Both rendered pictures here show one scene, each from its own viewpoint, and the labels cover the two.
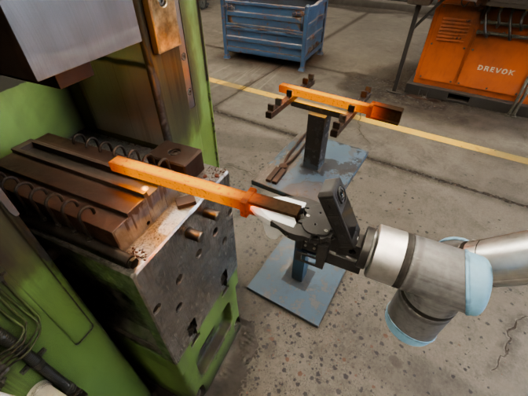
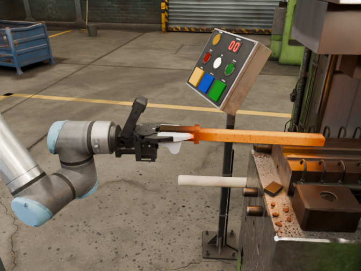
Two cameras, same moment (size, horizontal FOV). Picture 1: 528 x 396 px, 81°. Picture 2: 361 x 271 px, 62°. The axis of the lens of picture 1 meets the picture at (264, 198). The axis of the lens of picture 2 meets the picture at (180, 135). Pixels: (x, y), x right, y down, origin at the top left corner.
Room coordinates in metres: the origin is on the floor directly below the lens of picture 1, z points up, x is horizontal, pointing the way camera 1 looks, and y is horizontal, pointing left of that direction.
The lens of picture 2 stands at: (1.05, -0.26, 1.41)
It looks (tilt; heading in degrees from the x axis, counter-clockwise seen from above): 28 degrees down; 159
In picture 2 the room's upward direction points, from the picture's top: straight up
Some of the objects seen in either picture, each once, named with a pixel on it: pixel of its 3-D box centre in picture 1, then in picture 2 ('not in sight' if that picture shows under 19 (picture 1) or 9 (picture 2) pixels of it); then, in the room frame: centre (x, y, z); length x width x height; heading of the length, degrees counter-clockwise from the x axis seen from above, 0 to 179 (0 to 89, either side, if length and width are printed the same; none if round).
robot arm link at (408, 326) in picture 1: (420, 306); (77, 174); (0.28, -0.28, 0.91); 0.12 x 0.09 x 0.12; 134
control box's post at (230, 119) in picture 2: not in sight; (226, 170); (-0.05, 0.41, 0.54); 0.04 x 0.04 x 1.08; 66
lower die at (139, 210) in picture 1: (78, 183); (358, 162); (0.57, 0.44, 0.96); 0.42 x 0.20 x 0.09; 66
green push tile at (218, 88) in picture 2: not in sight; (217, 91); (0.04, 0.28, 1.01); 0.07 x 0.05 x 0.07; 1
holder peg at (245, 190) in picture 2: (195, 235); (250, 192); (0.49, 0.16, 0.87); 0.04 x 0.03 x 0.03; 66
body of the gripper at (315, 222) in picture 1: (332, 239); (136, 140); (0.35, -0.12, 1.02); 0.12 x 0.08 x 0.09; 65
